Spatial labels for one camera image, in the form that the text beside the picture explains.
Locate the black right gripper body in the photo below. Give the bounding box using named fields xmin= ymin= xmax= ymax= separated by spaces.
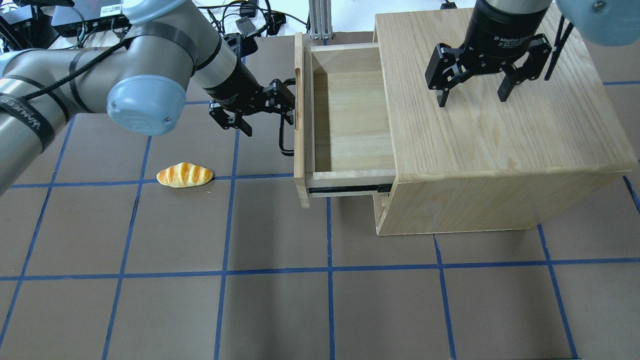
xmin=460 ymin=0 xmax=551 ymax=76

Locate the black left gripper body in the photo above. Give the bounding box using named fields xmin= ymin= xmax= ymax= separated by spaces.
xmin=203 ymin=60 xmax=271 ymax=123

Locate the black drawer handle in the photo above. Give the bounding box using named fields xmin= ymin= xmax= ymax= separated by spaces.
xmin=278 ymin=111 xmax=295 ymax=158

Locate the wooden drawer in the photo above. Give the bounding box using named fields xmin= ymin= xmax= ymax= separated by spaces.
xmin=294 ymin=33 xmax=396 ymax=208

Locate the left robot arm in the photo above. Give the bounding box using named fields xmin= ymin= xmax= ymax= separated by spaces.
xmin=0 ymin=0 xmax=295 ymax=193

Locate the wooden drawer cabinet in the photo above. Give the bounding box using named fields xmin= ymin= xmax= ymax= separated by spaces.
xmin=374 ymin=8 xmax=638 ymax=236

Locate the toy bread loaf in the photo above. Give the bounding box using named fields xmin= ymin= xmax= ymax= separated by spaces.
xmin=156 ymin=162 xmax=214 ymax=189

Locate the black cable bundle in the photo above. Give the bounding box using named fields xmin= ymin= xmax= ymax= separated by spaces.
xmin=200 ymin=0 xmax=308 ymax=43

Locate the aluminium frame post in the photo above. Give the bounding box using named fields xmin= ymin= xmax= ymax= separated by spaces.
xmin=308 ymin=0 xmax=334 ymax=40

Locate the black drawer slide rail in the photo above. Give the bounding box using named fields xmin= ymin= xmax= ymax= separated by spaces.
xmin=308 ymin=183 xmax=393 ymax=194

